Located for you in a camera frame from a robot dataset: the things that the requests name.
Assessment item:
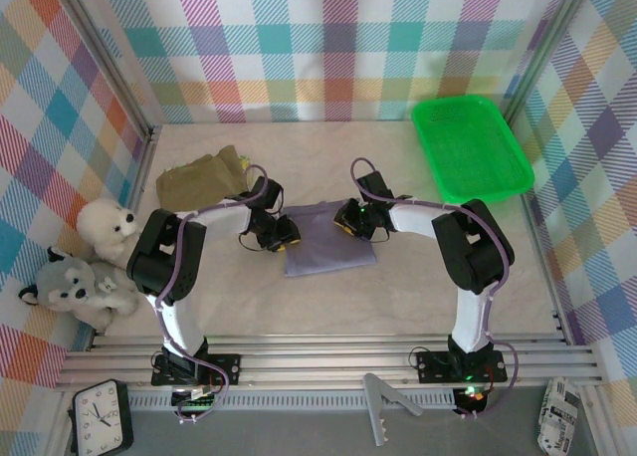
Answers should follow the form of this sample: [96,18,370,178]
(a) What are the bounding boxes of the green plastic basket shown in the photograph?
[410,93,536,203]

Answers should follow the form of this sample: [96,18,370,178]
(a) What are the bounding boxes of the plain lavender skirt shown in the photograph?
[283,200,378,278]

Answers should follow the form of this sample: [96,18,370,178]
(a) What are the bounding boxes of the aluminium corner post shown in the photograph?
[49,0,161,143]
[501,0,594,123]

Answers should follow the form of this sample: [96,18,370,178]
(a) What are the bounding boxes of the green controller circuit board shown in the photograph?
[171,385,220,410]

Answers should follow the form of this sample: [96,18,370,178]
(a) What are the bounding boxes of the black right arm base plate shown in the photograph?
[415,348,509,383]

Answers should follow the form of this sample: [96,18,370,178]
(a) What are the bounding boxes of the olive khaki skirt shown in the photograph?
[155,145,250,209]

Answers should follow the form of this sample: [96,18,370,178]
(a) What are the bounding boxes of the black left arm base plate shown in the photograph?
[150,351,243,388]

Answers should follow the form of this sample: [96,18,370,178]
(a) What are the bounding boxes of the grey plastic clamp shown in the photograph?
[362,372,425,448]

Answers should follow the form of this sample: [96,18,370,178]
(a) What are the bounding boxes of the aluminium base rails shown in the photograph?
[54,332,611,393]

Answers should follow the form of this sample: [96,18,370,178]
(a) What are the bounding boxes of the newspaper print pouch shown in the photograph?
[536,377,582,456]

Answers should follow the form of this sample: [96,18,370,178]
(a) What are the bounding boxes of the white teddy bear plush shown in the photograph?
[77,198,145,273]

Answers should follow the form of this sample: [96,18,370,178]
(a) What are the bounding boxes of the black alarm clock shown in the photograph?
[72,378,134,456]

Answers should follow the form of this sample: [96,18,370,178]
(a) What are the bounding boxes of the black controller board orange connector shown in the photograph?
[455,385,489,412]

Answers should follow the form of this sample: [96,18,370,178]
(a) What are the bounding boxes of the grey slotted cable duct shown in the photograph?
[126,393,459,413]

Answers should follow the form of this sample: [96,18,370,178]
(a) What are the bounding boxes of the grey husky plush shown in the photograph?
[18,246,139,334]

